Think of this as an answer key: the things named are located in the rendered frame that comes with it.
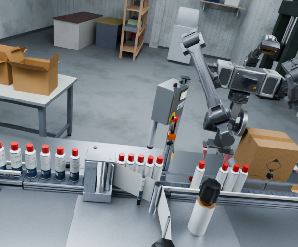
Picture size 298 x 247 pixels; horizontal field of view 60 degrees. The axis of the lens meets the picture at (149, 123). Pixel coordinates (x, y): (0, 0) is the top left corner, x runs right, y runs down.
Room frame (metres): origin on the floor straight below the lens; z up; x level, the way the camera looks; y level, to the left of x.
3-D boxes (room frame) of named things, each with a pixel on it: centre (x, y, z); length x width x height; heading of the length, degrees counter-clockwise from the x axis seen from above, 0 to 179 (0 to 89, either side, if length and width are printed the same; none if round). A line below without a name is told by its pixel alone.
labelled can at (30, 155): (1.04, 0.57, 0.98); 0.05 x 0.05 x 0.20
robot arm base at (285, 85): (1.55, -0.81, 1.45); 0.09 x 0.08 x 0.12; 87
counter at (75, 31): (8.01, 2.56, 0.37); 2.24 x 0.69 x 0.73; 177
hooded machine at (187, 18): (7.83, -0.53, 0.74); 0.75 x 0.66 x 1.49; 175
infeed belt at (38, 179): (1.16, -0.21, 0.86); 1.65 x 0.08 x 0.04; 98
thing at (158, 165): (1.14, -0.09, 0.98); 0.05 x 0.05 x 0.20
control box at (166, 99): (1.22, -0.09, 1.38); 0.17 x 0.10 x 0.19; 153
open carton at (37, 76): (2.39, 1.21, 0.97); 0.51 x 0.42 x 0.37; 3
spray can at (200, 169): (1.17, -0.33, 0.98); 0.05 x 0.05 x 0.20
